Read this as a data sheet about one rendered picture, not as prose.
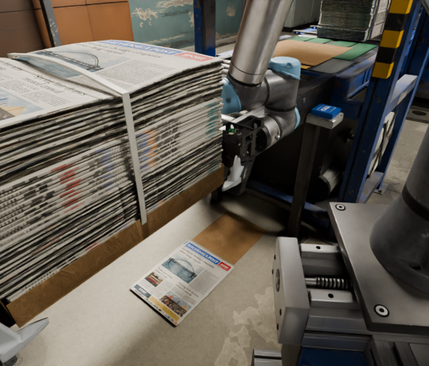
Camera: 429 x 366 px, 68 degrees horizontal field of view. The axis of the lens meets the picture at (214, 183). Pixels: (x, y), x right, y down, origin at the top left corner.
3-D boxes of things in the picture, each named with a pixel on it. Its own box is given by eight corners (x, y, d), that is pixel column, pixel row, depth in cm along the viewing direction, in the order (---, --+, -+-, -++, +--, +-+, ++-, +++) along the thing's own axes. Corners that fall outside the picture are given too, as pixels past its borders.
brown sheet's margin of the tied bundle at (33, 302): (17, 330, 36) (3, 306, 34) (-64, 222, 51) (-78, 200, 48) (131, 250, 46) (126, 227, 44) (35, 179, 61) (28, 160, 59)
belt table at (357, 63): (342, 102, 127) (349, 77, 121) (215, 74, 161) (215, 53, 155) (391, 67, 172) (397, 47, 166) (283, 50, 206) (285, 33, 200)
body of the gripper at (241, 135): (210, 129, 66) (244, 112, 74) (211, 165, 71) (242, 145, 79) (241, 139, 62) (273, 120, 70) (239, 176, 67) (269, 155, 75)
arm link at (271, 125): (252, 140, 81) (280, 149, 77) (242, 147, 79) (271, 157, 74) (254, 112, 77) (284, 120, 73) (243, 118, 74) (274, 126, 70)
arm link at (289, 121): (277, 96, 84) (274, 126, 89) (254, 108, 77) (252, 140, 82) (305, 103, 80) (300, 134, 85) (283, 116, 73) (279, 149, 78)
